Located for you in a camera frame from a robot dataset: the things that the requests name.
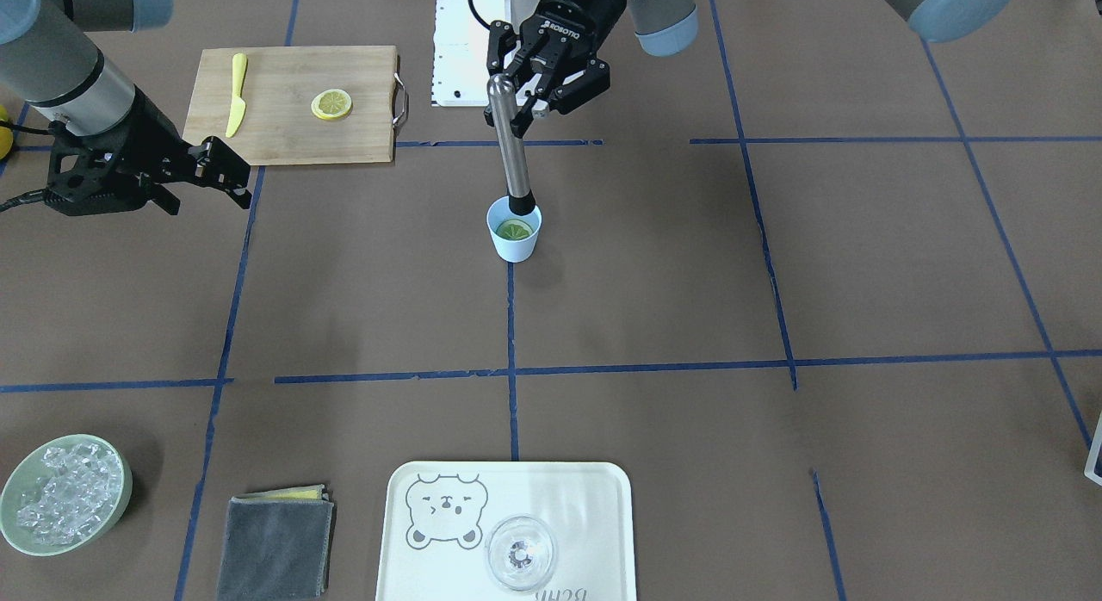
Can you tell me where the bamboo cutting board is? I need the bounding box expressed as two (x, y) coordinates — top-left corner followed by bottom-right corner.
(181, 46), (406, 167)

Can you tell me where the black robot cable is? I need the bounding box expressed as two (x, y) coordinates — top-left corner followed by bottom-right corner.
(0, 122), (71, 214)

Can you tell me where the green bowl of ice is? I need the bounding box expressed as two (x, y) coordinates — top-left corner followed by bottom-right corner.
(1, 434), (133, 557)

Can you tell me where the steel muddler black tip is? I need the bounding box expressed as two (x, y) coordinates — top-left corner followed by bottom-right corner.
(486, 74), (536, 216)

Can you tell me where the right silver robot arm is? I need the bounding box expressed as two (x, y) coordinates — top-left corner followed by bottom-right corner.
(1, 0), (252, 217)

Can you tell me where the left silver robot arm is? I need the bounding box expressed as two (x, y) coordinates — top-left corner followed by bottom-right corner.
(480, 0), (1011, 139)

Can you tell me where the grey folded cloth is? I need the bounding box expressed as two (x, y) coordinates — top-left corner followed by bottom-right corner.
(215, 484), (335, 600)

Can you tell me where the yellow plastic knife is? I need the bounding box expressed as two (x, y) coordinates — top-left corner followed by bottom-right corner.
(225, 53), (248, 138)

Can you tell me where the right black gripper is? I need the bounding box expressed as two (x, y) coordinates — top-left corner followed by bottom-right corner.
(45, 90), (253, 217)

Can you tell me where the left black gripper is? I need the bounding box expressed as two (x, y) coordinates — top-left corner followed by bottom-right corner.
(486, 0), (627, 138)

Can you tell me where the green lime slice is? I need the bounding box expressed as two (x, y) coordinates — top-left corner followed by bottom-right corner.
(493, 218), (534, 243)

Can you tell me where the light blue plastic cup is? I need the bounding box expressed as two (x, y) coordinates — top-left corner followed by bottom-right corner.
(486, 196), (542, 262)

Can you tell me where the yellow lemon slice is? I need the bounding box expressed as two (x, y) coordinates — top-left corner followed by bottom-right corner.
(310, 88), (354, 120)

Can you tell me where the clear wine glass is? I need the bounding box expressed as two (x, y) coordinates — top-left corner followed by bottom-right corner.
(486, 515), (558, 592)

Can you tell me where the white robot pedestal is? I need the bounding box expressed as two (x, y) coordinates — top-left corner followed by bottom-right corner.
(430, 0), (539, 108)

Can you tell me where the cream bear tray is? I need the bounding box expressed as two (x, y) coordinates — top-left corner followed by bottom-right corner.
(375, 461), (638, 600)

